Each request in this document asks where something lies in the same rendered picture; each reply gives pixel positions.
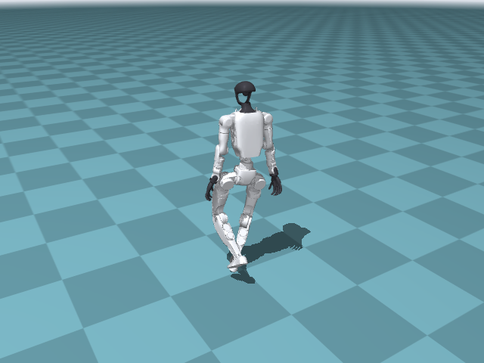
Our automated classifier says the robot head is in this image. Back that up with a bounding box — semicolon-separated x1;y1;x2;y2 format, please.
234;81;256;113

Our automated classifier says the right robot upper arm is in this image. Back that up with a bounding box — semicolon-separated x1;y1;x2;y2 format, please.
262;112;273;150

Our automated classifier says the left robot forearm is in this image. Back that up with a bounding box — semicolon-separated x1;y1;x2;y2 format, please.
211;145;225;181

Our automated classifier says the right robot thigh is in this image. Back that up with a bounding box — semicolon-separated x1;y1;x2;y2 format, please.
239;172;266;228

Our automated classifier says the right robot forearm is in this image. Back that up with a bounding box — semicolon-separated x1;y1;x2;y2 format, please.
265;144;277;174

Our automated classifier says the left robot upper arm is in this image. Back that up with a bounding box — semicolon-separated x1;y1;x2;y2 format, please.
217;114;235;155

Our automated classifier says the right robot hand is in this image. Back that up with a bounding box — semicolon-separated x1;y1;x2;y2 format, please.
268;167;282;196

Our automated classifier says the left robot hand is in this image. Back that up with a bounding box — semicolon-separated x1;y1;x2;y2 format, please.
205;175;218;201

